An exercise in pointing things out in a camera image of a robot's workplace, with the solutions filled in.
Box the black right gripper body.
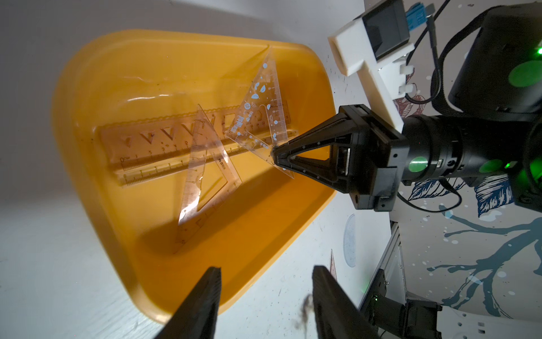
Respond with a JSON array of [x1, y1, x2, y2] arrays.
[[339, 105, 409, 211]]

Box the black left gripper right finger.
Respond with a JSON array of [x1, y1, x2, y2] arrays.
[[312, 266, 379, 338]]

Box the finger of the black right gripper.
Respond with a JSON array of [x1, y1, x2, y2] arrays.
[[272, 113, 358, 163], [273, 154, 360, 194]]

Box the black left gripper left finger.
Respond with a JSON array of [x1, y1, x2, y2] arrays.
[[155, 267, 222, 339]]

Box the pink right-angle set square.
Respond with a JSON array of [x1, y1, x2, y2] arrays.
[[329, 250, 337, 280]]

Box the clear blue protractor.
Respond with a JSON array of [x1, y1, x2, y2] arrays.
[[343, 214, 357, 268]]

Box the clear blue triangle set square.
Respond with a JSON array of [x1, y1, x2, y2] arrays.
[[224, 47, 294, 178]]

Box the pink triangle set square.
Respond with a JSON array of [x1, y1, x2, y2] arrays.
[[176, 105, 242, 247]]

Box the yellow plastic storage box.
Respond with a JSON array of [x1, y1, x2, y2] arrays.
[[52, 31, 335, 323]]

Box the long pink stencil ruler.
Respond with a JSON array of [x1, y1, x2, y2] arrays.
[[100, 106, 271, 172]]

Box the thin clear straight ruler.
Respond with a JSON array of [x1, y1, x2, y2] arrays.
[[111, 148, 191, 186]]

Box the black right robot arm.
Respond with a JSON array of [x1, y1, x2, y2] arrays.
[[272, 1, 541, 212]]

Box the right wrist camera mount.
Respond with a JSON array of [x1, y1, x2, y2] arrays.
[[328, 1, 414, 133]]

